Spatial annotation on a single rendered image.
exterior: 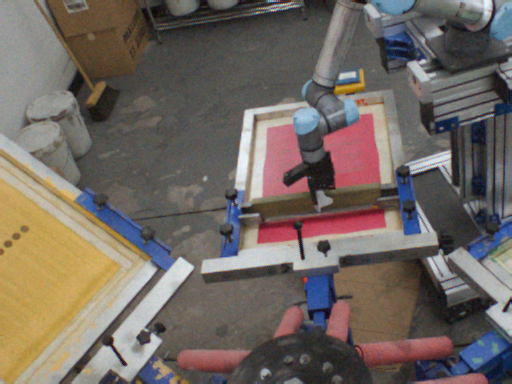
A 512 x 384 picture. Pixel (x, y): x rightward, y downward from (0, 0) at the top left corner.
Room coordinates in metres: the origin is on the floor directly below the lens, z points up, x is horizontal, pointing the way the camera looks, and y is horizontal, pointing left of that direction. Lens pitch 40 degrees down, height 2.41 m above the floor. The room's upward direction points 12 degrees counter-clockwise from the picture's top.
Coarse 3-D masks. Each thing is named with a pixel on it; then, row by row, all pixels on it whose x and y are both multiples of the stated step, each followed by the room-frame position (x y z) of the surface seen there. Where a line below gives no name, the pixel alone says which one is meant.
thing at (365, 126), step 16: (352, 128) 1.92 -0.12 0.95; (368, 128) 1.90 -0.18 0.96; (368, 144) 1.81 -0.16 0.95; (368, 160) 1.72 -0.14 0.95; (336, 176) 1.67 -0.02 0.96; (352, 176) 1.66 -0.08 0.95; (368, 176) 1.64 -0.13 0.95; (336, 224) 1.45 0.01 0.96; (352, 224) 1.43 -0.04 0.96; (368, 224) 1.42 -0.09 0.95; (384, 224) 1.40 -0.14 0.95
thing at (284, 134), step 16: (272, 128) 2.03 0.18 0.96; (288, 128) 2.01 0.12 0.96; (272, 144) 1.93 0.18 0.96; (272, 160) 1.83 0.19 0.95; (272, 176) 1.74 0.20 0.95; (272, 192) 1.66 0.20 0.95; (288, 192) 1.64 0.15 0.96; (272, 224) 1.51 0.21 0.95; (288, 224) 1.49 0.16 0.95; (304, 224) 1.48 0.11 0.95; (320, 224) 1.46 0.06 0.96; (272, 240) 1.44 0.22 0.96; (288, 240) 1.42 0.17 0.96
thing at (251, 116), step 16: (352, 96) 2.08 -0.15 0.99; (368, 96) 2.05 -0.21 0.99; (384, 96) 2.03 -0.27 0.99; (256, 112) 2.10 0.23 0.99; (272, 112) 2.09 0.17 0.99; (288, 112) 2.08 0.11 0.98; (240, 144) 1.92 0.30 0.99; (400, 144) 1.73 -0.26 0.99; (240, 160) 1.83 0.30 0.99; (400, 160) 1.65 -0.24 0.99; (240, 176) 1.74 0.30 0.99; (240, 240) 1.44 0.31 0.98; (336, 240) 1.35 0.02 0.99; (352, 240) 1.33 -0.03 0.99
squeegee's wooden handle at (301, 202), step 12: (324, 192) 1.49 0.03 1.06; (336, 192) 1.48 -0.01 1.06; (348, 192) 1.47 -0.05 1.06; (360, 192) 1.47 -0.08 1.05; (372, 192) 1.46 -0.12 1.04; (252, 204) 1.51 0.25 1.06; (264, 204) 1.50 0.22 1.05; (276, 204) 1.50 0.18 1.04; (288, 204) 1.49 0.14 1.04; (300, 204) 1.49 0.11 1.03; (312, 204) 1.49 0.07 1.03; (336, 204) 1.48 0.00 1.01; (348, 204) 1.47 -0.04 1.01; (360, 204) 1.47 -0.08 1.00; (264, 216) 1.50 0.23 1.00
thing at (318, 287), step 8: (312, 280) 1.17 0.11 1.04; (320, 280) 1.16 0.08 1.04; (328, 280) 1.16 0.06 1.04; (312, 288) 1.14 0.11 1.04; (320, 288) 1.14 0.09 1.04; (328, 288) 1.13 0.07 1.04; (312, 296) 1.11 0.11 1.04; (320, 296) 1.11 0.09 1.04; (328, 296) 1.10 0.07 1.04; (312, 304) 1.09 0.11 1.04; (320, 304) 1.08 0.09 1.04; (328, 304) 1.08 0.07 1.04; (312, 312) 1.07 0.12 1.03; (328, 312) 1.07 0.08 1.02
